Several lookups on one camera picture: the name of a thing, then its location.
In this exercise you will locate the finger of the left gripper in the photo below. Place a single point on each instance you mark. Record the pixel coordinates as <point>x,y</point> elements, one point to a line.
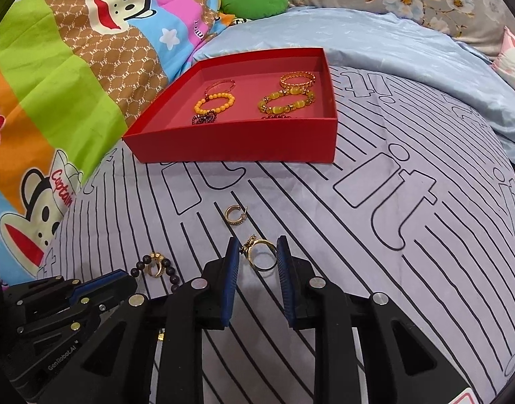
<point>88,301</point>
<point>41,297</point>

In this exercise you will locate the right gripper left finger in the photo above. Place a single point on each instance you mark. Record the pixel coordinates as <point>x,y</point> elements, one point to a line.
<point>151,349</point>

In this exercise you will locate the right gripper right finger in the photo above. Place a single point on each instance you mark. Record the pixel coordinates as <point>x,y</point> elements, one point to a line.
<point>367,349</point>

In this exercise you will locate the dark bead bracelet gold charm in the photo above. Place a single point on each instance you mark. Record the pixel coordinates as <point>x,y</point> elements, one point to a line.
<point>157,266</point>

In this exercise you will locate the small gold hoop earring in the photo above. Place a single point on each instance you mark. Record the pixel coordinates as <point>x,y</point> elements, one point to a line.
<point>235,214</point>

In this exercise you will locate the dark garnet bead strand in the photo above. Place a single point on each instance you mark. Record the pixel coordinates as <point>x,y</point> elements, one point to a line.
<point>204,118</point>

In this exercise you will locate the thin gold red bangle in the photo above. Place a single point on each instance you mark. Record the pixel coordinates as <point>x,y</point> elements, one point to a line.
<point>220,86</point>

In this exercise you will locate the gold chain bangle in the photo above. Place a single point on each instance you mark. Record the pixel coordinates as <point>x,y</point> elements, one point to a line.
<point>297,80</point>

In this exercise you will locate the red jewelry tray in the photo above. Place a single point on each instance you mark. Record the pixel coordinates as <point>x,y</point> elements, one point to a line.
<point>258,121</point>

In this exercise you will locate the grey striped bed sheet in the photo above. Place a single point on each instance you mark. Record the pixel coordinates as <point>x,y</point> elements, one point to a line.
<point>419,204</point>

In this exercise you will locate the colourful monkey cartoon quilt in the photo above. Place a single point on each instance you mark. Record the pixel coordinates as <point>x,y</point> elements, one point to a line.
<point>74,75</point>

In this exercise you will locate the light blue pillow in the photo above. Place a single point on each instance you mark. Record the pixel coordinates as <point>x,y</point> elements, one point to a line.
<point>383,43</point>

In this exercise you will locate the pink white cat cushion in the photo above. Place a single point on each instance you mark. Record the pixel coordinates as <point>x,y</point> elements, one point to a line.
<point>504,64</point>

